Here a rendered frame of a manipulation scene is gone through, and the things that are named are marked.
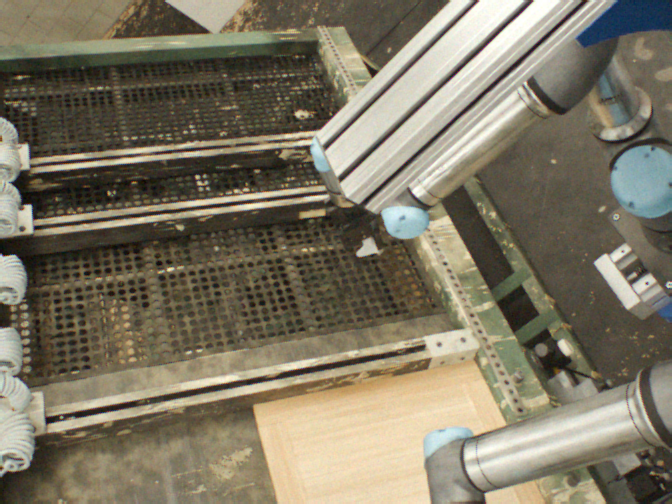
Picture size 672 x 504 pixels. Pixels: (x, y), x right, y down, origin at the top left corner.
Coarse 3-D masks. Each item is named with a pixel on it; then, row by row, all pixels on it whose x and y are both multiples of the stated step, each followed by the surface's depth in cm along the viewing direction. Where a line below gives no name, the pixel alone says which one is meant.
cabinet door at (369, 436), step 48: (384, 384) 174; (432, 384) 175; (480, 384) 177; (288, 432) 162; (336, 432) 164; (384, 432) 165; (480, 432) 169; (288, 480) 154; (336, 480) 156; (384, 480) 158
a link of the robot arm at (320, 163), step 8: (312, 144) 130; (312, 152) 129; (320, 152) 128; (320, 160) 129; (320, 168) 131; (328, 168) 130; (328, 176) 132; (328, 184) 134; (336, 184) 133; (336, 192) 135
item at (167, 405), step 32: (352, 352) 172; (384, 352) 174; (416, 352) 178; (448, 352) 176; (0, 384) 137; (192, 384) 161; (224, 384) 162; (256, 384) 163; (288, 384) 164; (320, 384) 168; (352, 384) 172; (0, 416) 146; (32, 416) 147; (64, 416) 152; (96, 416) 153; (128, 416) 154; (160, 416) 157; (192, 416) 161
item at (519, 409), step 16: (320, 32) 266; (336, 48) 260; (336, 64) 254; (352, 80) 248; (432, 240) 203; (464, 304) 189; (480, 336) 182; (496, 352) 180; (496, 368) 176; (512, 384) 174; (512, 400) 171
